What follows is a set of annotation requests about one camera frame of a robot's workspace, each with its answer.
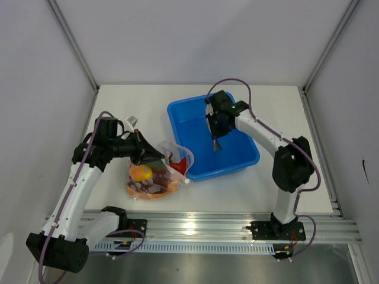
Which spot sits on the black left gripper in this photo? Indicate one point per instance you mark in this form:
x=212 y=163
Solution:
x=144 y=151

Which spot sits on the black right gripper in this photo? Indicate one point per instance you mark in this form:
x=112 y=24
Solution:
x=216 y=133

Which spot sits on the grey fish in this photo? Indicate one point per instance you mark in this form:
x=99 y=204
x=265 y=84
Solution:
x=216 y=144

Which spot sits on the green cucumber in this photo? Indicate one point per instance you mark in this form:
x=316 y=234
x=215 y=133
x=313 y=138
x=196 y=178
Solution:
x=156 y=165

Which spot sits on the yellow mango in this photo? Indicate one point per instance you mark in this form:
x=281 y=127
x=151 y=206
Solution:
x=141 y=173

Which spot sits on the clear pink-dotted zip bag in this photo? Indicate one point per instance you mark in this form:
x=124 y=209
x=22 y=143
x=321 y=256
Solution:
x=180 y=152

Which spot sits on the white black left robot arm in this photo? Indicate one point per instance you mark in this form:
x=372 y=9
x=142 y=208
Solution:
x=61 y=244

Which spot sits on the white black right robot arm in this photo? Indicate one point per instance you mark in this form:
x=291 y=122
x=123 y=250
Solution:
x=292 y=165

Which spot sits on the blue plastic bin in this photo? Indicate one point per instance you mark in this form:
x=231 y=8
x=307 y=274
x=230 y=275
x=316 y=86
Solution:
x=239 y=151

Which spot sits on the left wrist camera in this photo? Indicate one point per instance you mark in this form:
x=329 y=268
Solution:
x=130 y=123

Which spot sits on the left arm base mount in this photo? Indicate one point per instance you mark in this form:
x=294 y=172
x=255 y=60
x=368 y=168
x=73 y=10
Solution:
x=131 y=229

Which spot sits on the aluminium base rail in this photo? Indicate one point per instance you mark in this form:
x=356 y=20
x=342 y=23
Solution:
x=231 y=227

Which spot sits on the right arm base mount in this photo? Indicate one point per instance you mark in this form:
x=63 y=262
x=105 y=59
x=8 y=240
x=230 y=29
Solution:
x=268 y=230

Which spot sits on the white slotted cable duct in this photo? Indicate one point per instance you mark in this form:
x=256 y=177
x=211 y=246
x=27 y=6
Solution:
x=244 y=247

